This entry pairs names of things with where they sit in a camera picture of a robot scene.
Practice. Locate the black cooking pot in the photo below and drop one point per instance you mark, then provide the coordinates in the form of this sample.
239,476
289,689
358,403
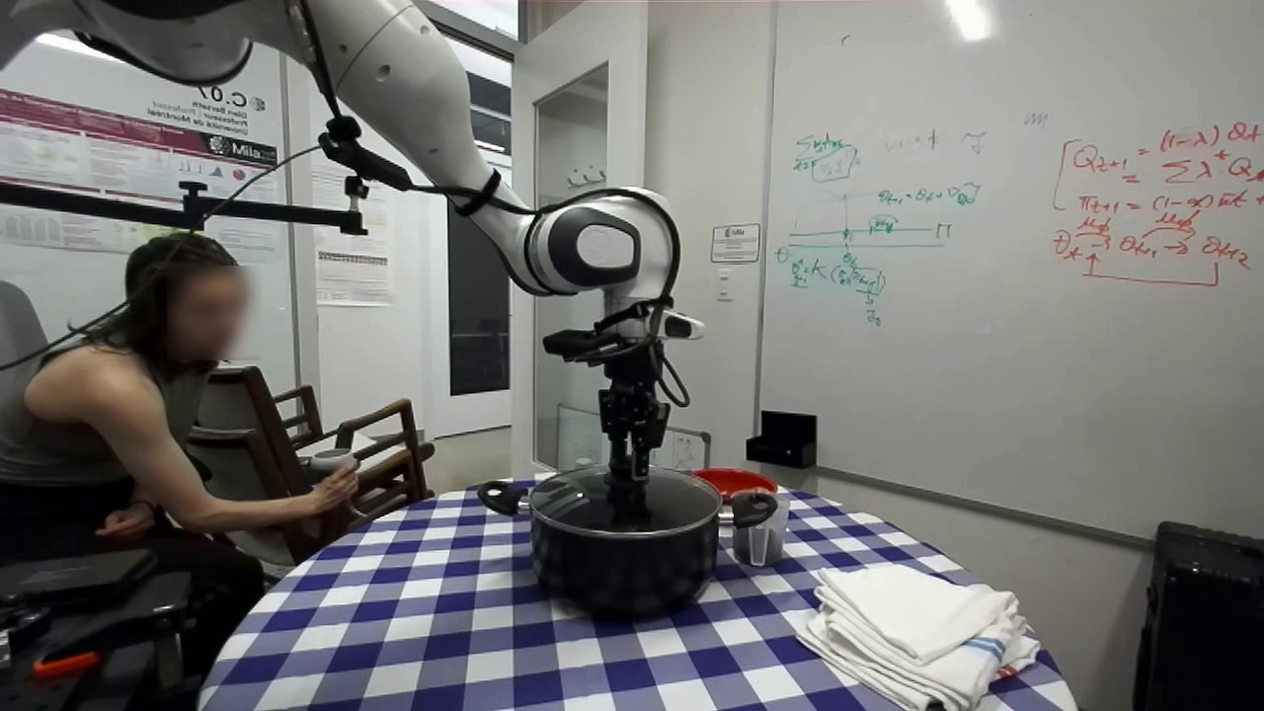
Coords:
616,579

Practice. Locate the red bowl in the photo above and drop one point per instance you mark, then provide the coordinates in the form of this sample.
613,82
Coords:
732,485

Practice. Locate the seated person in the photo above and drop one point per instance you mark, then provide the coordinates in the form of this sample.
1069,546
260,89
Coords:
91,435

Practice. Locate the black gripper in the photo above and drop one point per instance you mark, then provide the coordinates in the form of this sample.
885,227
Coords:
641,386

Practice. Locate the glass pot lid black knob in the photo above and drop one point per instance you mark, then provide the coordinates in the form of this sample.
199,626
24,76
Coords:
613,509

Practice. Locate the black cabinet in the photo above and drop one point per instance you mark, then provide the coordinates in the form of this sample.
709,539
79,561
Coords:
1204,639

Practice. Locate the black camera on boom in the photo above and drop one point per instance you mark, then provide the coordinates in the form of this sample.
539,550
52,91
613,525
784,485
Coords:
196,210

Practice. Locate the whiteboard with writing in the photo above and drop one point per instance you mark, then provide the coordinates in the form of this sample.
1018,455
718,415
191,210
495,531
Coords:
1018,252

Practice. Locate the blue white checkered tablecloth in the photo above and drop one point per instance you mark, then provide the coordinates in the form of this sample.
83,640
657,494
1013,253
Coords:
435,612

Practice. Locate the wooden chair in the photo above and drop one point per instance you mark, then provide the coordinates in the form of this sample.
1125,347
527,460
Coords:
260,444

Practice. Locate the folded white towels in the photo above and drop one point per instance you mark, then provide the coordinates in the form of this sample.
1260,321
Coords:
913,639

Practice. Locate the white door with handle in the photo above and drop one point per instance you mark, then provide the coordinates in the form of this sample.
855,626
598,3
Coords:
578,124

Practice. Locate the black bag with tools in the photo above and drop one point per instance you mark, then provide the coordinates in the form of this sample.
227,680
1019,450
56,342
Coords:
98,633

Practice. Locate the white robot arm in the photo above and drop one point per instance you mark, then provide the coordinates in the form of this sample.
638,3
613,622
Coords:
391,70

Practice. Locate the black box on ledge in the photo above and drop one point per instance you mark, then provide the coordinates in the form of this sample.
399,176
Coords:
784,440

